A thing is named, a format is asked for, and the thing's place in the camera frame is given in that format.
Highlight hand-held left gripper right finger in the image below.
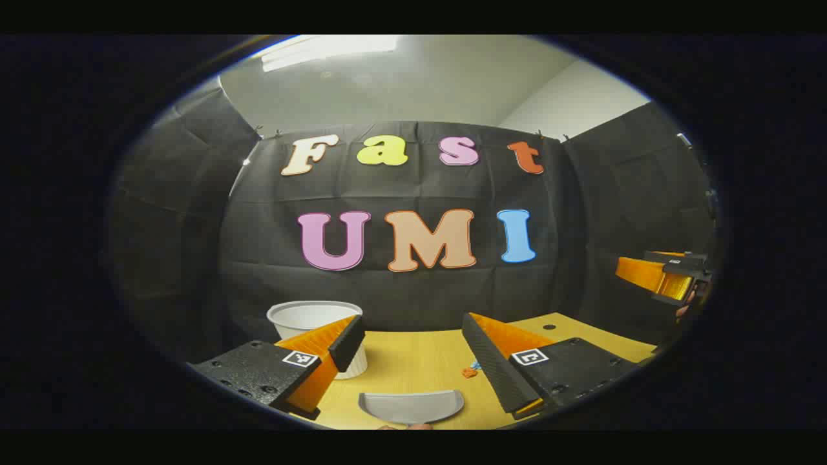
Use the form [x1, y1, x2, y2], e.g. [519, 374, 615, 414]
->
[461, 313, 647, 420]

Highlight wooden desktop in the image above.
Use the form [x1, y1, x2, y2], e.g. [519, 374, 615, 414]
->
[284, 313, 658, 431]

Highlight grey dustpan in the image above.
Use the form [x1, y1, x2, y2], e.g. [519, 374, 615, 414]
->
[358, 389, 465, 427]

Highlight black backdrop cloth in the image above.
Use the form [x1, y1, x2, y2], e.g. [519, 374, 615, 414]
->
[107, 87, 718, 362]

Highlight white ribbed garbage bin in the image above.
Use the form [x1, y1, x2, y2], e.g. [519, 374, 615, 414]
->
[266, 300, 369, 380]

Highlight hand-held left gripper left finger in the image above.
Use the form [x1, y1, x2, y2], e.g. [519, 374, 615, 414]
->
[187, 315, 366, 422]

